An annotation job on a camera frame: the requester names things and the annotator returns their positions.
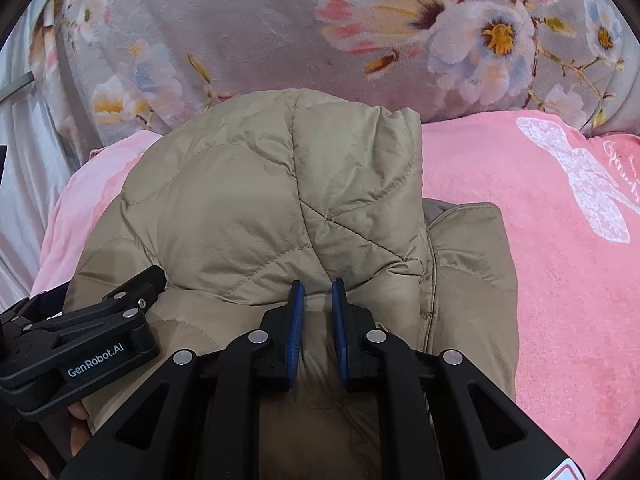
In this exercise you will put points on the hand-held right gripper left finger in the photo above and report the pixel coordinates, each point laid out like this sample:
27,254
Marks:
296,325

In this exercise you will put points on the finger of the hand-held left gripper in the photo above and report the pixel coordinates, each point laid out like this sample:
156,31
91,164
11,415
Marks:
40,307
135,287

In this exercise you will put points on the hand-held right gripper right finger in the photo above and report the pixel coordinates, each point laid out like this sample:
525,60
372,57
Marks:
340,330

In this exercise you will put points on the khaki quilted jacket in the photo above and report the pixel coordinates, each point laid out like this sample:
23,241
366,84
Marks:
250,195

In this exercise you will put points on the person's left hand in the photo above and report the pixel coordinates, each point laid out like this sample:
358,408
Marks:
79,430

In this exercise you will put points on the white cloth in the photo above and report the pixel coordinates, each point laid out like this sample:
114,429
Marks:
25,185

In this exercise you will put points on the pink blanket with white bow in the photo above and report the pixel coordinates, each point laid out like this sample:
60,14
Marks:
550,300

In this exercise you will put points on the grey metal bar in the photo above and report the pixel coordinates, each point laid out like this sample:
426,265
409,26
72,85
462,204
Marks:
17,87

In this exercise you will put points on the grey floral blanket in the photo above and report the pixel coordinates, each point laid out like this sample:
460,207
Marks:
225,25

